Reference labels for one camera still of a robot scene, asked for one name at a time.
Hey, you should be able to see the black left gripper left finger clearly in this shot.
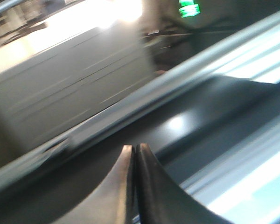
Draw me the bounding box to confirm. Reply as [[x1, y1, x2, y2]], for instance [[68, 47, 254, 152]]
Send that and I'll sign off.
[[54, 145, 133, 224]]

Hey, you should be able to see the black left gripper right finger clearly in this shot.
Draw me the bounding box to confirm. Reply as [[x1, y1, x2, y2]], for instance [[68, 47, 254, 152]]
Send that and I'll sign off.
[[135, 143, 229, 224]]

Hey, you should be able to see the grey fridge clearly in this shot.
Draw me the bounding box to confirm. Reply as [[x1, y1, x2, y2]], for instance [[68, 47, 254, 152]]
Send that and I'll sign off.
[[0, 11, 280, 224]]

